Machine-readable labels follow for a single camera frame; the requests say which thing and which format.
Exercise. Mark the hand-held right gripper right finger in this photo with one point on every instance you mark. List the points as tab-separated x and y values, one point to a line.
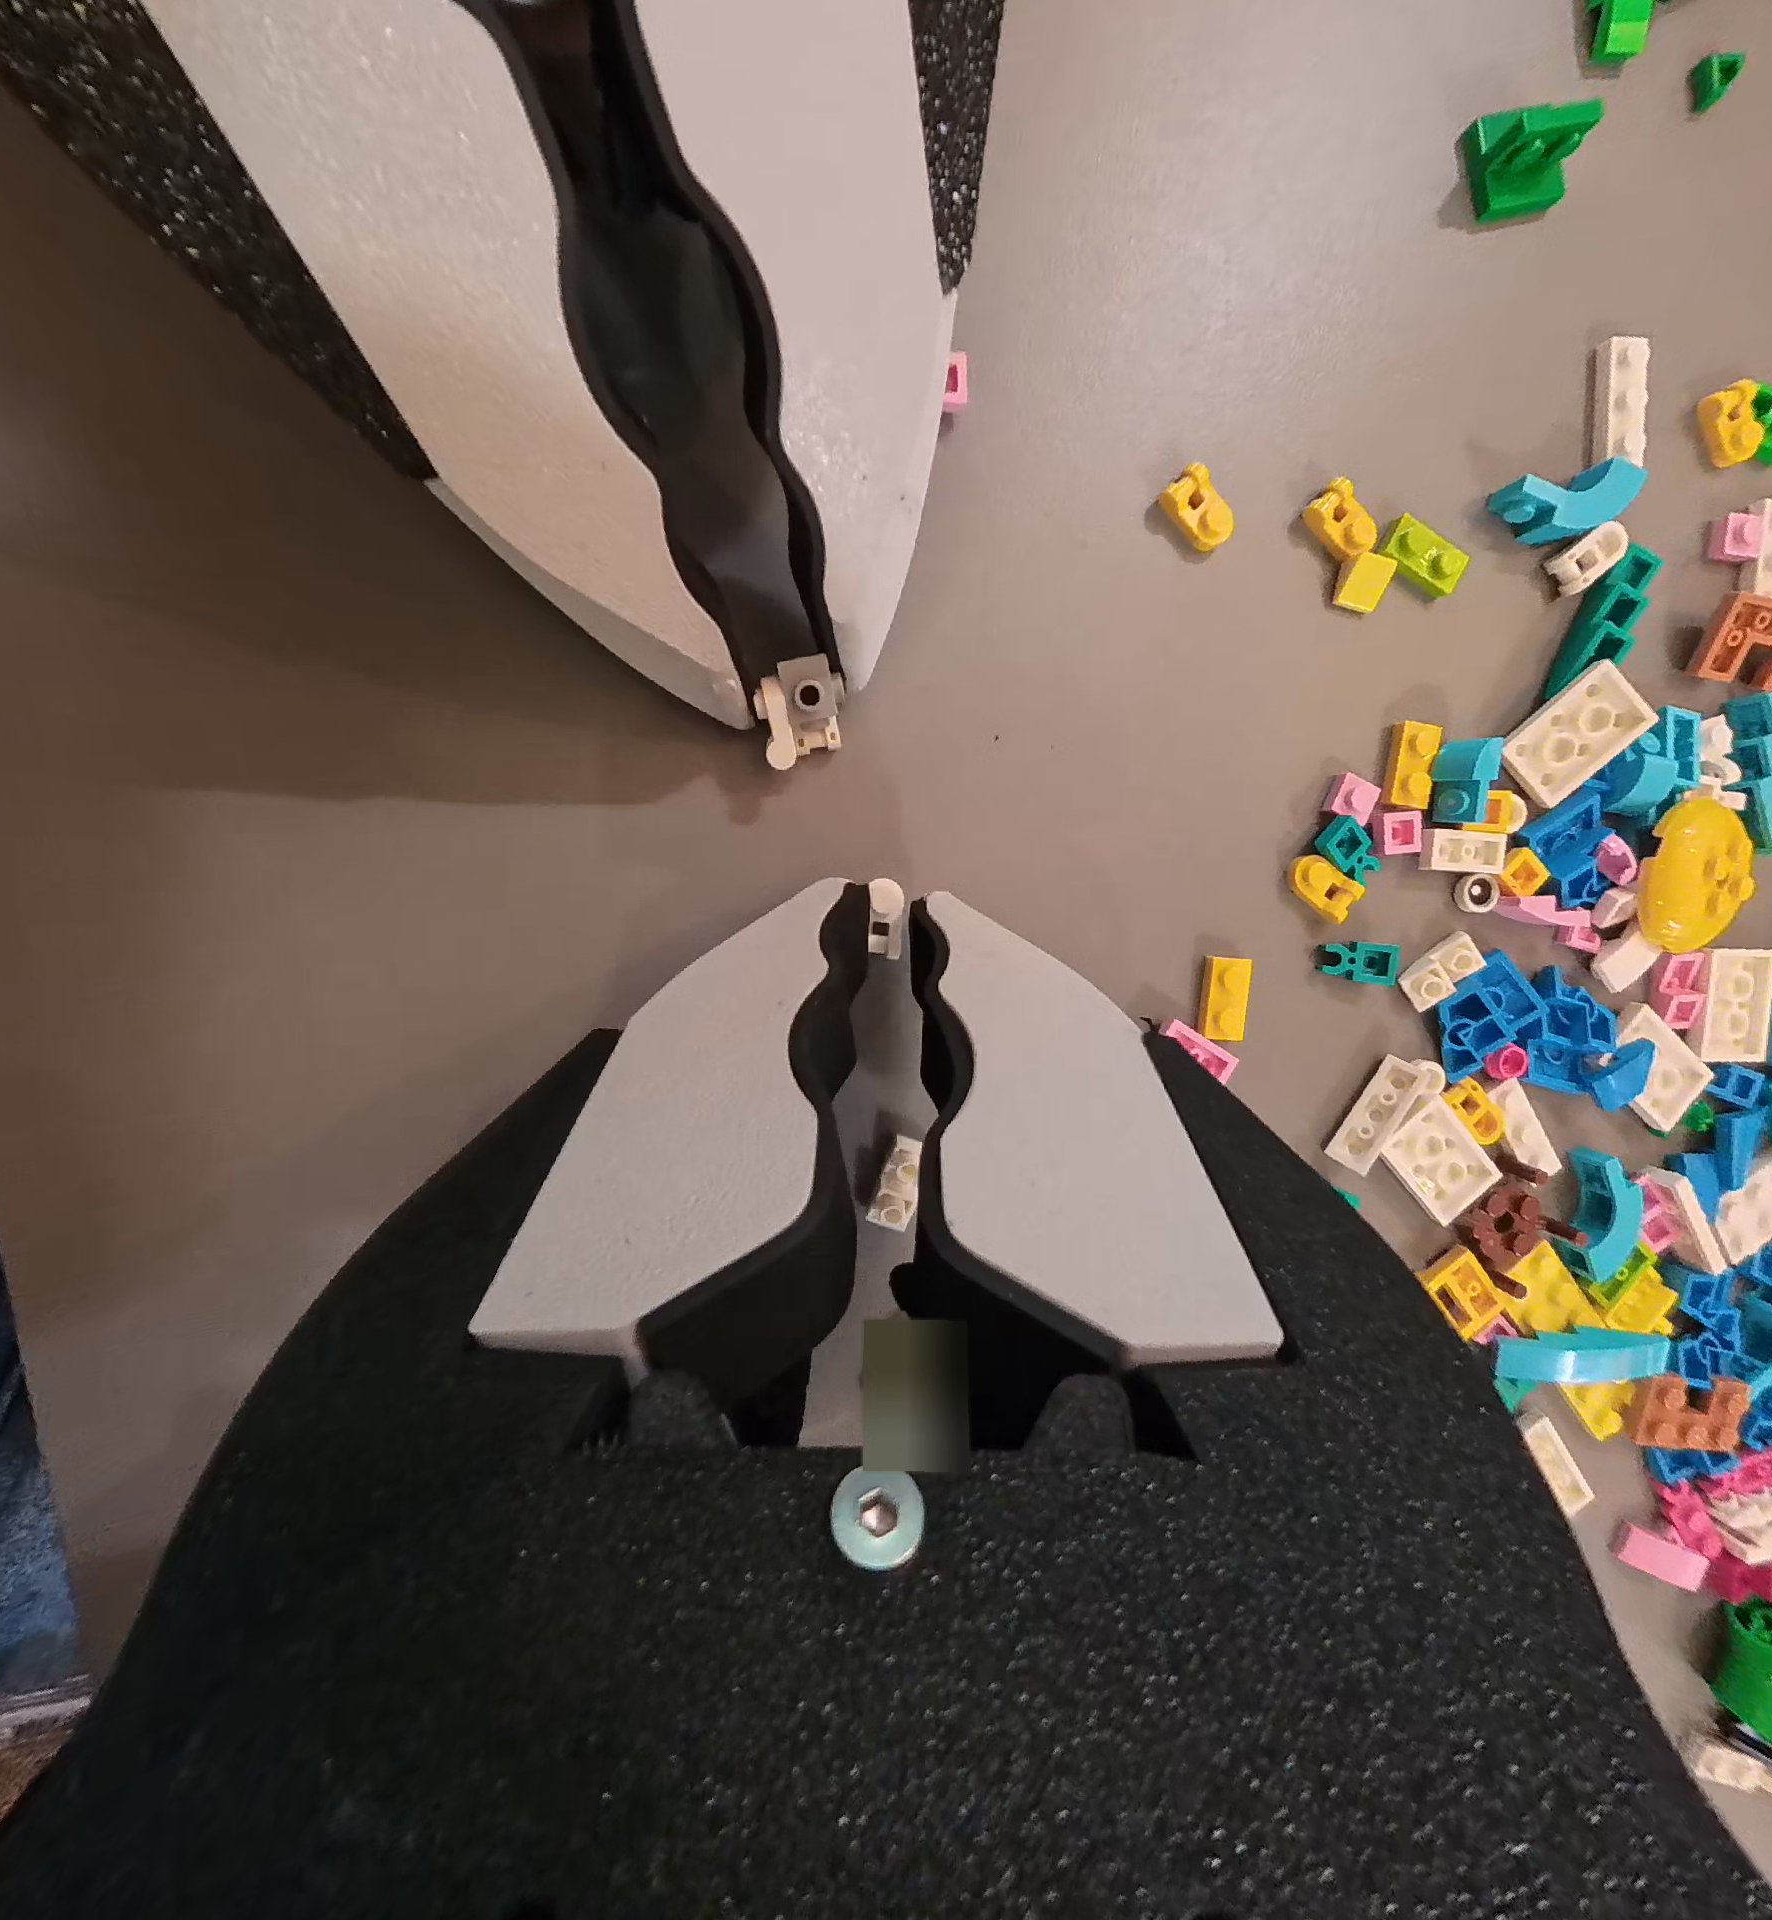
1097	1186

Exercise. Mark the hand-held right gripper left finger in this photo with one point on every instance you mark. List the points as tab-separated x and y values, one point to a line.
676	1141

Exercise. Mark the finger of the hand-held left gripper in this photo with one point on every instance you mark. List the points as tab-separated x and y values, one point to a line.
842	301
421	287

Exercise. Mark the small white lego clip piece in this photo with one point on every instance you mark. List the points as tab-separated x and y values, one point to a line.
886	918

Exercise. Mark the small grey-white lego hinge piece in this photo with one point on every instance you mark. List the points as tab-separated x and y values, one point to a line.
799	704

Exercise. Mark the small pink lego piece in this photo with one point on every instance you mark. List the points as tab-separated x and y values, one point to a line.
957	386

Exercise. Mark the pink lego plate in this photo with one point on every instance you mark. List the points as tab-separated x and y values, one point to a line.
1202	1049

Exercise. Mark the small white lego plate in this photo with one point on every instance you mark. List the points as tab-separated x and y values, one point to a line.
897	1186

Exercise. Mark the yellow lego plate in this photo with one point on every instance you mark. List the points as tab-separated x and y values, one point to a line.
1226	998

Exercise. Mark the teal lego clip piece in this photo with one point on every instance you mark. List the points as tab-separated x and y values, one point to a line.
1363	961

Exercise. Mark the yellow lego clip brick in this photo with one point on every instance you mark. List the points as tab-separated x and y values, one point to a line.
1324	889
1732	423
1343	521
1199	507

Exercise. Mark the yellow flat lego tile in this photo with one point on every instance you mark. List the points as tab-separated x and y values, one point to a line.
1366	582

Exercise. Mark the lime green lego plate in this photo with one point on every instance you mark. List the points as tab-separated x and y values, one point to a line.
1424	555

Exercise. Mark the pile of colourful lego bricks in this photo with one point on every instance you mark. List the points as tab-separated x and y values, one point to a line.
1576	734

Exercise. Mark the light blue lego arch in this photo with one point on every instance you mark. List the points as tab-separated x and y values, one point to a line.
1568	502

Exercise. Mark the long white lego plate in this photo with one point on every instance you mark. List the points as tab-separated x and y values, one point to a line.
1622	403

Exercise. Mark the lime green lego slope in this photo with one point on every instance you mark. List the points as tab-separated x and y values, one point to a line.
1622	27

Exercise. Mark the small dark green lego slope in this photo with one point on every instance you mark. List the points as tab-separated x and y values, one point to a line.
1715	77

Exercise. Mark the green lego bracket piece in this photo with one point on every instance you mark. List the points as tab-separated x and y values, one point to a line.
1523	158

